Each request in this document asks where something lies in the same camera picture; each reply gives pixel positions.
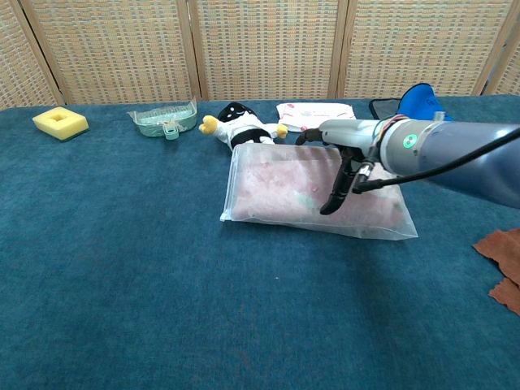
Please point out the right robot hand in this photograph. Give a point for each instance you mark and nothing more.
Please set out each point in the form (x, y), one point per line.
(349, 132)

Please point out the transparent plastic zip bag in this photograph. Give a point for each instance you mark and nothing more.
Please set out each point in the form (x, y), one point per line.
(264, 183)

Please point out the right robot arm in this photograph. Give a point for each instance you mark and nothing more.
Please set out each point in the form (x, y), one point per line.
(467, 154)

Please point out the white pink wet wipes pack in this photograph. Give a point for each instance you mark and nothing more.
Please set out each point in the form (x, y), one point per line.
(308, 113)

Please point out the blue mitt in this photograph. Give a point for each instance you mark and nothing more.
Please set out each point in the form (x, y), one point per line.
(418, 101)

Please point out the black white plush doll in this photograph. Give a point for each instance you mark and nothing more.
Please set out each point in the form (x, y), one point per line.
(239, 130)

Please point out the woven folding screen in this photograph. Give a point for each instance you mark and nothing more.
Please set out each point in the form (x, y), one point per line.
(264, 48)

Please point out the green transparent plastic container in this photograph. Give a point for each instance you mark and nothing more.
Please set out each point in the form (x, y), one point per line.
(154, 124)

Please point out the brown cloth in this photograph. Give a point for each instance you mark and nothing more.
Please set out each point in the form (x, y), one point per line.
(503, 252)

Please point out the teal table cover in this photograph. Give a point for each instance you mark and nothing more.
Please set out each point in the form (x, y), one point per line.
(122, 264)

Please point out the yellow sponge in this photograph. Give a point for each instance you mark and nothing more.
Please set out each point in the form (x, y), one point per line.
(44, 122)

